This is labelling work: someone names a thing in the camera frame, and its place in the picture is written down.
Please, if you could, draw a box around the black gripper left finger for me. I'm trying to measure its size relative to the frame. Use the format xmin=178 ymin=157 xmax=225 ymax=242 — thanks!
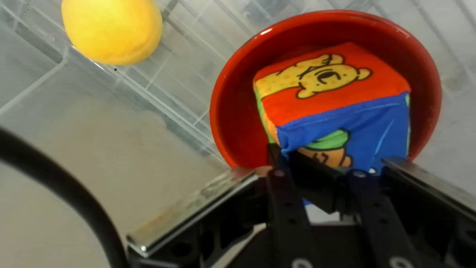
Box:
xmin=267 ymin=143 xmax=313 ymax=268

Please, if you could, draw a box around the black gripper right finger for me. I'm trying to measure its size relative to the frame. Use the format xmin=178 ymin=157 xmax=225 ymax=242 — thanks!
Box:
xmin=347 ymin=170 xmax=423 ymax=268

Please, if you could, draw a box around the colourful soft toy cube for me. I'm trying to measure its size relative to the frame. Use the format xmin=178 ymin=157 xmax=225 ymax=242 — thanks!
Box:
xmin=252 ymin=42 xmax=414 ymax=176

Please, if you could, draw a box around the red bowl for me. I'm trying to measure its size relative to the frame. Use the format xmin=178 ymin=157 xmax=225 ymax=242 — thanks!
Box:
xmin=209 ymin=9 xmax=444 ymax=173

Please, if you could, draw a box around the clear plastic storage bin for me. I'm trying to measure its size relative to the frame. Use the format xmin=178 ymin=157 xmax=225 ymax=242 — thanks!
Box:
xmin=0 ymin=0 xmax=476 ymax=250

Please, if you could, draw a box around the yellow ball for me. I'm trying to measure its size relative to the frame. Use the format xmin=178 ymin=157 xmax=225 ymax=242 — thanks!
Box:
xmin=60 ymin=0 xmax=164 ymax=67

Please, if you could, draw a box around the thick black cable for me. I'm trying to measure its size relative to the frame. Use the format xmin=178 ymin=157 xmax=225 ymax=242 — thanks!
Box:
xmin=0 ymin=125 xmax=131 ymax=268

